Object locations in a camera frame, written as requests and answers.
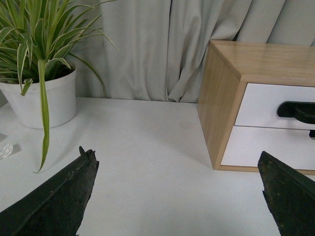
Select black drawer handle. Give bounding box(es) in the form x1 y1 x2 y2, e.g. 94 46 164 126
277 101 315 124
309 130 315 140

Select green spider plant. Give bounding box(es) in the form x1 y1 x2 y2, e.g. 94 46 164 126
0 0 104 162

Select grey curtain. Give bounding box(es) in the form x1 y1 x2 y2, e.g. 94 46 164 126
75 0 315 102

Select wooden drawer cabinet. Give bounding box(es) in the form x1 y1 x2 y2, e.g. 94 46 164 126
197 40 315 172

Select white plant pot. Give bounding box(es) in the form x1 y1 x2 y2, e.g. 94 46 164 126
0 61 77 129

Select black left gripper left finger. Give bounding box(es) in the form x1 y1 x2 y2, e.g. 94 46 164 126
0 147 99 236

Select white drawer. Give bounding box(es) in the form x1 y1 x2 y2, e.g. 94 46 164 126
221 126 315 170
235 83 315 130

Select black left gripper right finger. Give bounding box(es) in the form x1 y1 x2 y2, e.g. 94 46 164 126
258 151 315 236

